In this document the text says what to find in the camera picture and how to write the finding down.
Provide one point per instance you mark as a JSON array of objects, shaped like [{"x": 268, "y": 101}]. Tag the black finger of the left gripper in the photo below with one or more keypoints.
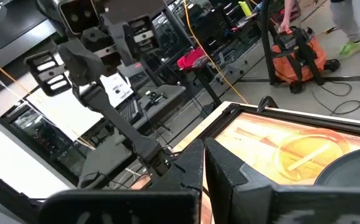
[
  {"x": 111, "y": 126},
  {"x": 117, "y": 116}
]

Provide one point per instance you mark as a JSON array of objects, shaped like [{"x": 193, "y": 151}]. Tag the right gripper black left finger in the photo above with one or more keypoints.
[{"x": 136, "y": 208}]

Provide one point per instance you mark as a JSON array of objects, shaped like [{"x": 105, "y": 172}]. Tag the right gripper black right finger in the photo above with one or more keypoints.
[{"x": 254, "y": 205}]

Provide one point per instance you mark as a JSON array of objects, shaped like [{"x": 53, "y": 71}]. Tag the orange translucent round plate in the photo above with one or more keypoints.
[{"x": 304, "y": 144}]

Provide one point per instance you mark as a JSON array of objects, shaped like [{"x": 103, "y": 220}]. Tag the dark grey round plate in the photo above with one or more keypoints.
[{"x": 354, "y": 171}]

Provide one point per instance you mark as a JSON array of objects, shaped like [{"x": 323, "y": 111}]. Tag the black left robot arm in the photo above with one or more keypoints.
[{"x": 130, "y": 6}]

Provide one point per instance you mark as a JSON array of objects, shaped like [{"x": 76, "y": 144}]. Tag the black backlit keyboard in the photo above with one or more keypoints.
[{"x": 130, "y": 111}]

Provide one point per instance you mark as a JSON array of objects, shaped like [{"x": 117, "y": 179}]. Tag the computer monitor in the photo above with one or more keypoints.
[{"x": 116, "y": 90}]

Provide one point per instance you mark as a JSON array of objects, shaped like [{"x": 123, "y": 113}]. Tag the black clamp tool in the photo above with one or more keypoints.
[{"x": 155, "y": 98}]

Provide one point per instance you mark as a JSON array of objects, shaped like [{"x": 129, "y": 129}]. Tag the black table clamp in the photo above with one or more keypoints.
[{"x": 267, "y": 102}]

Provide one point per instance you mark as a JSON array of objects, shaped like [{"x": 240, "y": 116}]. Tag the orange shop vacuum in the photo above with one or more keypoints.
[{"x": 286, "y": 65}]

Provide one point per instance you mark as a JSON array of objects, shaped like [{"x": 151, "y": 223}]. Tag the green bottle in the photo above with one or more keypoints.
[{"x": 245, "y": 8}]

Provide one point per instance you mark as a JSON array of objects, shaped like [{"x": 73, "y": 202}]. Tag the person's hand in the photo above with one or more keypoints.
[{"x": 285, "y": 27}]

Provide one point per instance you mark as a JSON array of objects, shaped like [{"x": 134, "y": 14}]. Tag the green shoe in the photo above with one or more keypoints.
[{"x": 354, "y": 46}]

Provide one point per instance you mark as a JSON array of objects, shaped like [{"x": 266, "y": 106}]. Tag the person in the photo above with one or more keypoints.
[{"x": 348, "y": 15}]

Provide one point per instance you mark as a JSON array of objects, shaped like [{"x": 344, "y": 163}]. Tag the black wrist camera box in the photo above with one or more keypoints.
[{"x": 78, "y": 15}]

